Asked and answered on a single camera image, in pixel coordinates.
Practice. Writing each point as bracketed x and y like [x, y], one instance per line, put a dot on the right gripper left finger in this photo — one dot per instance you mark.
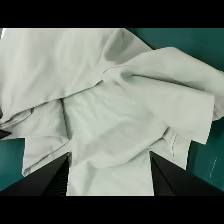
[46, 181]

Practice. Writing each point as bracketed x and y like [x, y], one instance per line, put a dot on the white T-shirt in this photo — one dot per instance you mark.
[110, 110]

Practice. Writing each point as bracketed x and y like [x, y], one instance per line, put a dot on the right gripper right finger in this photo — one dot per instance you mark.
[173, 181]

